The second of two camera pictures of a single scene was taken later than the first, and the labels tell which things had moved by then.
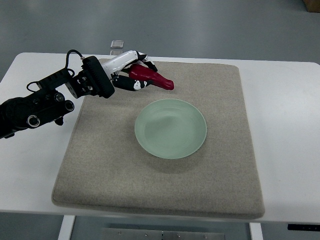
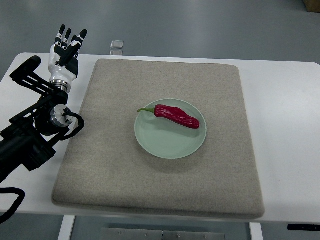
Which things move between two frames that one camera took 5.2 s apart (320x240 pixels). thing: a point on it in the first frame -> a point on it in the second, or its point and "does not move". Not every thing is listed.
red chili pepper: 138,71 -> 174,114
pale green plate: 170,128 does not move
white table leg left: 67,223 does not move
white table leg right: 256,231 does not move
